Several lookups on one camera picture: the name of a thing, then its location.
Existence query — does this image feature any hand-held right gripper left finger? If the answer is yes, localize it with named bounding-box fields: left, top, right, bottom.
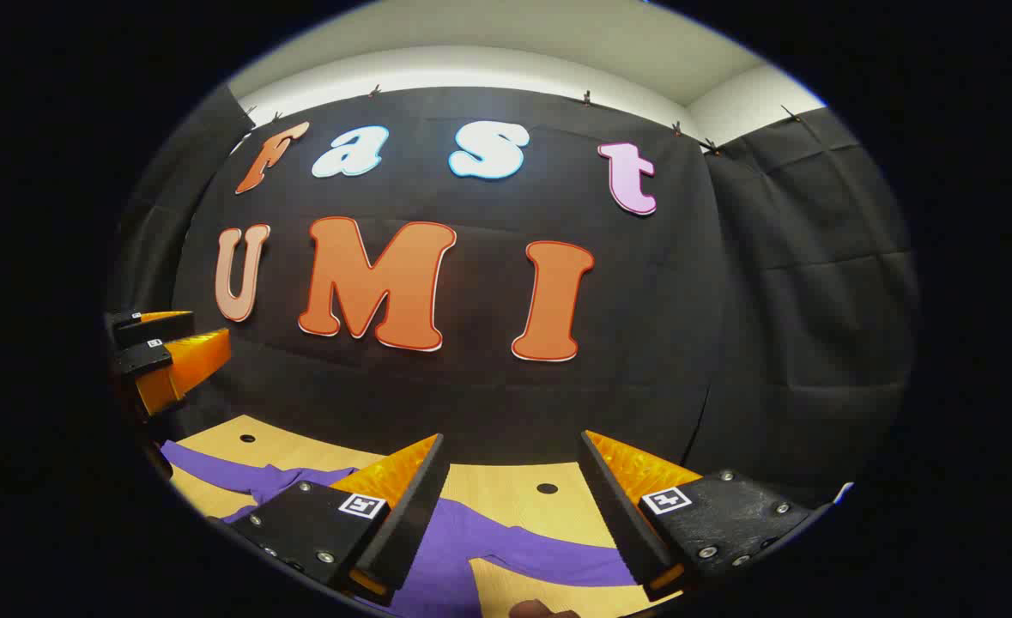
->
left=209, top=433, right=452, bottom=606

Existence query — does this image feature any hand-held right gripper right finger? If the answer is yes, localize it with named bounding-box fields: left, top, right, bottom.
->
left=579, top=429, right=815, bottom=602

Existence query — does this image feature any purple ribbed jacket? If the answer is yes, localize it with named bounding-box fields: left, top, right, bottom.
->
left=161, top=440, right=644, bottom=618

